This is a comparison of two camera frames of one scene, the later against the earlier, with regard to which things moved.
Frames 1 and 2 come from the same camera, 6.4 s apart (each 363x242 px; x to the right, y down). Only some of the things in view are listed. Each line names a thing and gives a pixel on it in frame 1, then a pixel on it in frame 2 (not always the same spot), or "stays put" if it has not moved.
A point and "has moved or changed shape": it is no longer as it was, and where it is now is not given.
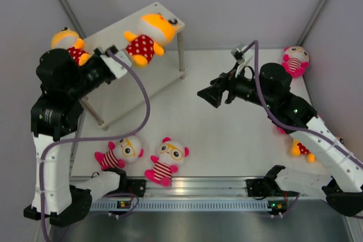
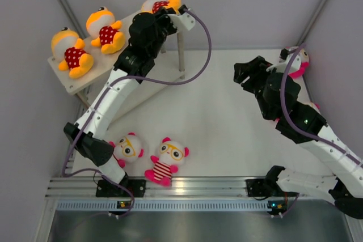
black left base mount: (134, 186) stays put
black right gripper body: (237, 86) to (258, 70)
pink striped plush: (171, 154) stays put
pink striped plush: (127, 149) stays put
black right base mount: (262, 187) stays put
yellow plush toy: (299, 149) to (152, 5)
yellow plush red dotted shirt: (64, 39) stays put
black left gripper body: (96, 56) to (163, 24)
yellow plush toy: (153, 30) has moved or changed shape
